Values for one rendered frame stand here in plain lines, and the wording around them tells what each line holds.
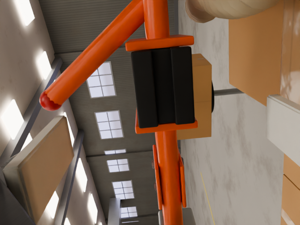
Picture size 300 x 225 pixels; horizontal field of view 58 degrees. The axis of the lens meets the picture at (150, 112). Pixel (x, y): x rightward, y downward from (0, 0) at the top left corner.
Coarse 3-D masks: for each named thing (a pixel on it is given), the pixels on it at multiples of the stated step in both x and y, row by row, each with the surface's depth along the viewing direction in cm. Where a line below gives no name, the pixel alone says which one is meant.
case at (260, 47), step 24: (288, 0) 26; (240, 24) 39; (264, 24) 31; (288, 24) 26; (240, 48) 40; (264, 48) 32; (288, 48) 27; (240, 72) 41; (264, 72) 33; (288, 72) 27; (264, 96) 33; (288, 96) 28
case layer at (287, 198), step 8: (288, 160) 112; (288, 168) 112; (296, 168) 106; (288, 176) 113; (296, 176) 107; (288, 184) 114; (296, 184) 107; (288, 192) 114; (296, 192) 108; (288, 200) 115; (296, 200) 108; (288, 208) 116; (296, 208) 109; (288, 216) 116; (296, 216) 110; (280, 224) 125; (288, 224) 117; (296, 224) 110
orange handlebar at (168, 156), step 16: (144, 0) 23; (160, 0) 23; (144, 16) 24; (160, 16) 23; (160, 32) 24; (160, 144) 27; (176, 144) 27; (160, 160) 28; (176, 160) 28; (160, 176) 28; (176, 176) 28; (160, 192) 28; (176, 192) 29; (160, 208) 29; (176, 208) 29; (176, 224) 30
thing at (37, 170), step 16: (48, 128) 15; (64, 128) 17; (32, 144) 13; (48, 144) 14; (64, 144) 16; (16, 160) 11; (32, 160) 12; (48, 160) 14; (64, 160) 16; (16, 176) 11; (32, 176) 12; (48, 176) 13; (16, 192) 11; (32, 192) 12; (48, 192) 13; (32, 208) 11
